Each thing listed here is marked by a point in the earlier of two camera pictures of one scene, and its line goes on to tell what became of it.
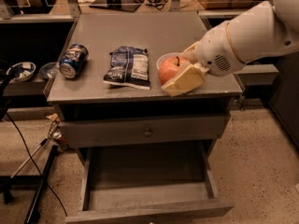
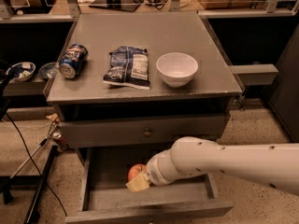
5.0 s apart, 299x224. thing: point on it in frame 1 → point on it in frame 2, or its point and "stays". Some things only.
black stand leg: (34, 212) stays
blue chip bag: (129, 66) stays
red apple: (169, 66) → (135, 170)
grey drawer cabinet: (131, 91) stays
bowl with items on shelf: (21, 72) stays
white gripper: (217, 51) → (156, 171)
